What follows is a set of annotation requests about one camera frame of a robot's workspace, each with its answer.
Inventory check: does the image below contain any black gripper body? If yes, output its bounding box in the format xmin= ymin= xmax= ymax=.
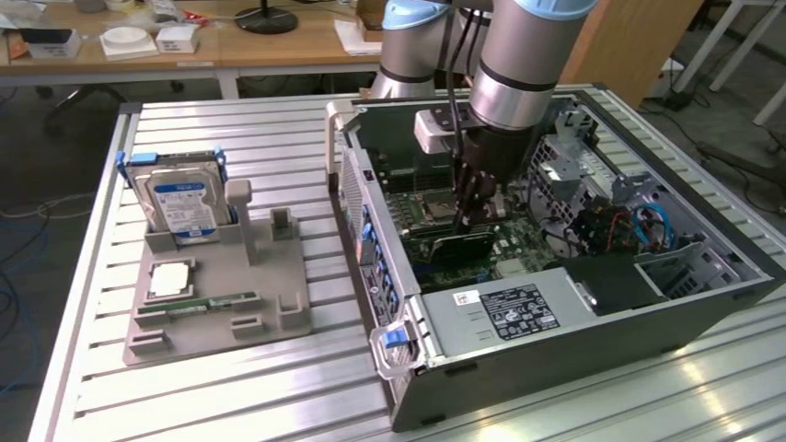
xmin=456 ymin=125 xmax=536 ymax=185

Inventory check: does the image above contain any black graphics card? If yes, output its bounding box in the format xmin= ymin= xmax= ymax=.
xmin=426 ymin=229 xmax=496 ymax=265

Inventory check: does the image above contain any CPU socket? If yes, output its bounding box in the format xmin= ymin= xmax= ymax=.
xmin=416 ymin=191 xmax=459 ymax=223

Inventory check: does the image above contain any black-labelled RAM stick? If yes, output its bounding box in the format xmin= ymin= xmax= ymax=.
xmin=407 ymin=223 xmax=499 ymax=243

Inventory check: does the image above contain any green motherboard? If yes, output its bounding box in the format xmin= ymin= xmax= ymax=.
xmin=373 ymin=156 xmax=558 ymax=296

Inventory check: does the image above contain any perforated metal drive cage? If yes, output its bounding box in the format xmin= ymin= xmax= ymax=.
xmin=524 ymin=99 xmax=655 ymax=223

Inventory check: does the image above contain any grey power supply unit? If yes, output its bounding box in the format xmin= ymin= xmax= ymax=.
xmin=420 ymin=268 xmax=600 ymax=359

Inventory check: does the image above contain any black plastic shroud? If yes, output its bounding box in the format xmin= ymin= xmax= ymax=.
xmin=555 ymin=251 xmax=670 ymax=317

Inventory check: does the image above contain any black power brick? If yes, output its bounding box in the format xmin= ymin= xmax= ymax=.
xmin=659 ymin=89 xmax=695 ymax=112

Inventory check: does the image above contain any blue case latch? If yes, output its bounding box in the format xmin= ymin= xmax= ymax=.
xmin=379 ymin=325 xmax=410 ymax=354

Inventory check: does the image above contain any white paper stack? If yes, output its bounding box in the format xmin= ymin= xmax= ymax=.
xmin=332 ymin=17 xmax=385 ymax=57

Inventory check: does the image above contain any wooden cabinet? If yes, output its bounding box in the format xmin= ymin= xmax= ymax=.
xmin=555 ymin=0 xmax=704 ymax=100

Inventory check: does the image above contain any brown cardboard box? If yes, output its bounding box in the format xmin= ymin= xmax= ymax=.
xmin=356 ymin=0 xmax=388 ymax=31

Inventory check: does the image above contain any silver metal disk bay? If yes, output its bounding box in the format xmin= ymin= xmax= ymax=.
xmin=634 ymin=234 xmax=747 ymax=300

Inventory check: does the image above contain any black open PC case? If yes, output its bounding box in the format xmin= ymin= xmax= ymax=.
xmin=324 ymin=89 xmax=786 ymax=434

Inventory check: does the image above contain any grey parts rack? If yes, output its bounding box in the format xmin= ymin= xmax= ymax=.
xmin=121 ymin=179 xmax=316 ymax=368

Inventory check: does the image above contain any black lamp base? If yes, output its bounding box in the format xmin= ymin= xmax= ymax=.
xmin=235 ymin=0 xmax=300 ymax=35

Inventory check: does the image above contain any hard disk in blue caddy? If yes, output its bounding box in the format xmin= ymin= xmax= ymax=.
xmin=115 ymin=147 xmax=231 ymax=248

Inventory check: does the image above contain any green RAM stick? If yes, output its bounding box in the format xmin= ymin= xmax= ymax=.
xmin=143 ymin=291 xmax=260 ymax=315

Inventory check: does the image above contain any silver CPU chip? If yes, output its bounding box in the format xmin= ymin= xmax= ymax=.
xmin=147 ymin=265 xmax=192 ymax=300

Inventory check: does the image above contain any small white box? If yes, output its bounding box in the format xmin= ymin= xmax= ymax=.
xmin=155 ymin=24 xmax=201 ymax=54

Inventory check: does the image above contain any white round container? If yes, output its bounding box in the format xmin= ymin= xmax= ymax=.
xmin=100 ymin=26 xmax=161 ymax=62

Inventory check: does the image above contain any black chair base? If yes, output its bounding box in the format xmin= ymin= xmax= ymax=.
xmin=41 ymin=84 xmax=131 ymax=135

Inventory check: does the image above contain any wooden desk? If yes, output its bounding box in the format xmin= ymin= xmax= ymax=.
xmin=0 ymin=0 xmax=554 ymax=100

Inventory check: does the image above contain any white box with dark lid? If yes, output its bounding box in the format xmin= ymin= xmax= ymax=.
xmin=17 ymin=28 xmax=85 ymax=61

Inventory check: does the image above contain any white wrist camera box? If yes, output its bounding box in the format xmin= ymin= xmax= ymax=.
xmin=414 ymin=109 xmax=475 ymax=156

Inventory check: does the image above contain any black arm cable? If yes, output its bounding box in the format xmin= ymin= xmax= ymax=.
xmin=443 ymin=0 xmax=479 ymax=163

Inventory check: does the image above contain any red wire bundle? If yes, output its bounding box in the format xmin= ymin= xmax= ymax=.
xmin=604 ymin=206 xmax=635 ymax=252

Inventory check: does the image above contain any blue wire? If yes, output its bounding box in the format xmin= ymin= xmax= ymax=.
xmin=631 ymin=202 xmax=678 ymax=252

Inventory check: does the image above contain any white table frame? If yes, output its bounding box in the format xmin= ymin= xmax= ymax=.
xmin=671 ymin=0 xmax=786 ymax=126

